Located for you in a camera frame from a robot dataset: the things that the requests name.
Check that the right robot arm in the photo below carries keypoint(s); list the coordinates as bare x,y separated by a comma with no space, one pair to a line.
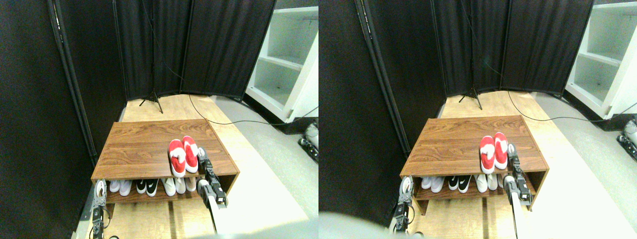
214,204
517,204

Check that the beige shoe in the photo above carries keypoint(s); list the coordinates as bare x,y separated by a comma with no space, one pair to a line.
191,184
500,180

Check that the black curtain pole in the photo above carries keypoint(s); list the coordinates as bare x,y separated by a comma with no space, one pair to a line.
379,79
72,79

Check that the white shelf unit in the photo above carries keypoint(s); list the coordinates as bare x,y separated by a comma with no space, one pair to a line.
597,69
278,74

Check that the grey machine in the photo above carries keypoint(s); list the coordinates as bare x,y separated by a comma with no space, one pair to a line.
631,132
311,134

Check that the black shoe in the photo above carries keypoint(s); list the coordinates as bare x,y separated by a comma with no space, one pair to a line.
452,182
464,184
141,185
152,187

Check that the black stand foot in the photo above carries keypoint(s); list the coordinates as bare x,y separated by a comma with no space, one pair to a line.
155,94
473,91

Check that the grey curtain foot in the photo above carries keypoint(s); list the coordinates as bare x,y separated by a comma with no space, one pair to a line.
85,211

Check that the red shoe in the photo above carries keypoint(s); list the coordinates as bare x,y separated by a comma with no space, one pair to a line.
501,152
177,160
487,156
191,155

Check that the brown shoe rack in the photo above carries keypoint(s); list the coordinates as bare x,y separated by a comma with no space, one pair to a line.
139,144
448,144

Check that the white shoe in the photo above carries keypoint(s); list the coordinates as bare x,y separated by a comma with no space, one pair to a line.
126,187
115,185
437,184
426,182
169,187
492,182
180,186
481,183

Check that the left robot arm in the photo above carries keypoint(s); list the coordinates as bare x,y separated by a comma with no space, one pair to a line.
402,226
97,230

